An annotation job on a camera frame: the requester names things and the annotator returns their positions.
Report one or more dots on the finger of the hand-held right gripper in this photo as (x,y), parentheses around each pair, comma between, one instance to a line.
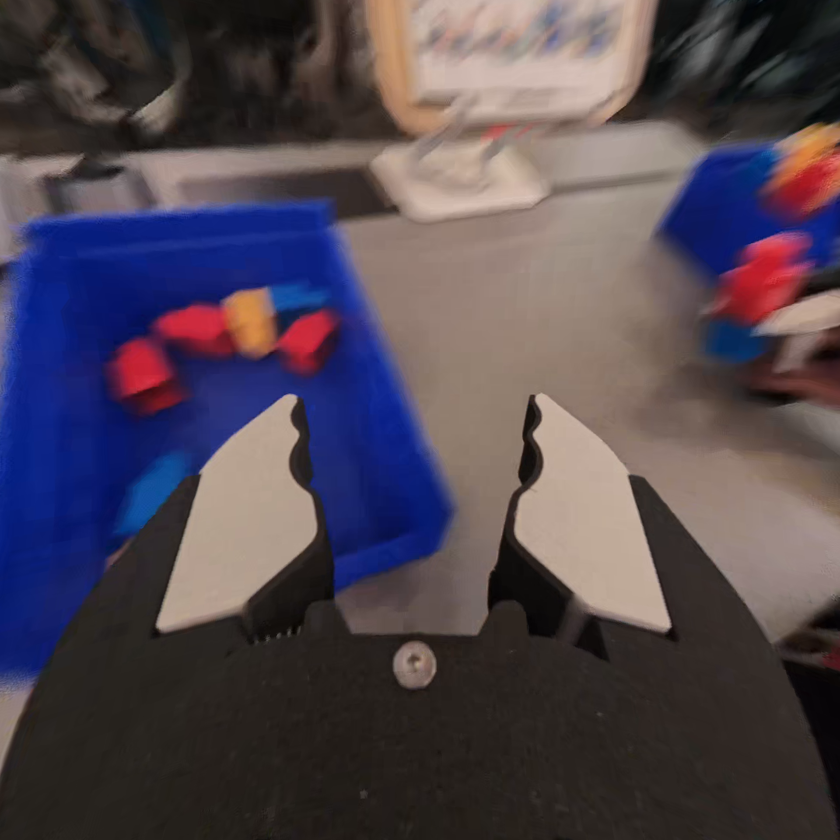
(807,318)

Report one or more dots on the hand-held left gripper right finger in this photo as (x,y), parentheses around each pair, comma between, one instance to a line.
(584,525)

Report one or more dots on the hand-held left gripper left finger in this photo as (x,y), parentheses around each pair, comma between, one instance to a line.
(243,525)

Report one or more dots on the red mega block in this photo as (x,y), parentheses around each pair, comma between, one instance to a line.
(761,282)
(800,187)

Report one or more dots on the blue mega block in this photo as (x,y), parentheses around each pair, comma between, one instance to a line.
(728,341)

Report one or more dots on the blue plastic bin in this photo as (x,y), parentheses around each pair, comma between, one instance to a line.
(79,262)
(709,197)

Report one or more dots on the yellow mega block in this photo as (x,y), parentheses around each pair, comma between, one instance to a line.
(810,144)

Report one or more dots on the pile of blocks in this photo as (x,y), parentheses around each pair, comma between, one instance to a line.
(197,328)

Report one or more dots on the instruction sheet on white stand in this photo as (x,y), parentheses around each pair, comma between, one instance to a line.
(459,190)

